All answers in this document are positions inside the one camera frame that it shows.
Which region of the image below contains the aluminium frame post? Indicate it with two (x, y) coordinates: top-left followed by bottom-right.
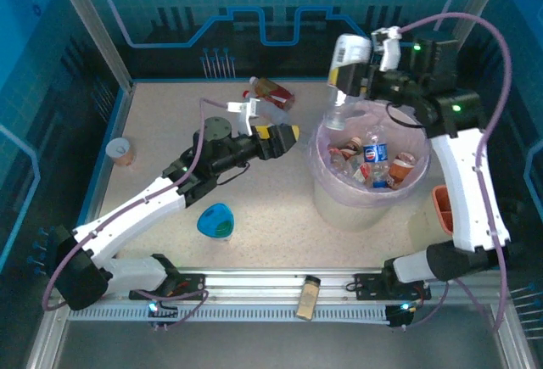
(46, 0), (136, 92)
(427, 0), (512, 92)

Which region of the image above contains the amber bottle red yellow label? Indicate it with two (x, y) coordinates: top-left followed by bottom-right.
(249, 76), (296, 110)

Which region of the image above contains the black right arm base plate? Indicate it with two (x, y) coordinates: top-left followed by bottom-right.
(354, 272), (433, 301)

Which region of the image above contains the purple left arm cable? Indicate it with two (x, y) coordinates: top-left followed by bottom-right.
(42, 97), (238, 332)

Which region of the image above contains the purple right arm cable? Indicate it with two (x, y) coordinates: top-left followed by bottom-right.
(398, 12), (512, 332)

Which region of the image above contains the white slotted cable duct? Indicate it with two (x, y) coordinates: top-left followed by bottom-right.
(67, 303), (394, 324)

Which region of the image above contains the clear bottle red label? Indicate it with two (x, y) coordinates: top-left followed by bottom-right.
(354, 160), (377, 184)

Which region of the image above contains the tan spice jar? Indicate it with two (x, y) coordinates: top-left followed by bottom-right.
(295, 274), (322, 322)

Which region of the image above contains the black controller board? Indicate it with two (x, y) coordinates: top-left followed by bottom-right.
(385, 300), (425, 330)
(147, 296), (179, 332)

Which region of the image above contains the black right controller board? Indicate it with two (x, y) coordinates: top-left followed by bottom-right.
(385, 300), (425, 330)

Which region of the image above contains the brown label plastic bottle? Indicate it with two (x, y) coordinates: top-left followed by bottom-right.
(388, 152), (419, 190)
(328, 137), (364, 166)

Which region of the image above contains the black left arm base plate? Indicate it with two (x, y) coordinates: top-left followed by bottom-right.
(128, 273), (208, 302)

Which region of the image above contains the clear bottle red cap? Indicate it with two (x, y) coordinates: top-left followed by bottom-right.
(243, 91), (293, 127)

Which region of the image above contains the white round plastic bin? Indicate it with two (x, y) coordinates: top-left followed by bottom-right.
(308, 99), (432, 233)

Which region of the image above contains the blue plastic lid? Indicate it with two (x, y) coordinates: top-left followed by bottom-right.
(196, 202), (235, 243)

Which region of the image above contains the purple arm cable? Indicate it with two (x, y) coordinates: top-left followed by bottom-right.
(398, 12), (512, 332)
(42, 97), (238, 332)

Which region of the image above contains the black left controller board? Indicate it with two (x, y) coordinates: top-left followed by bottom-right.
(147, 296), (179, 332)

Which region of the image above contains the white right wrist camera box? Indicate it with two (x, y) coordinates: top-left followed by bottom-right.
(371, 25), (402, 72)

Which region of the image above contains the orange black handheld tool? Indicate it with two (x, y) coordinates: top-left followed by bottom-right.
(431, 184), (527, 235)

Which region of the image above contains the aluminium front rail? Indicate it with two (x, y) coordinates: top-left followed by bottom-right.
(53, 266), (510, 307)

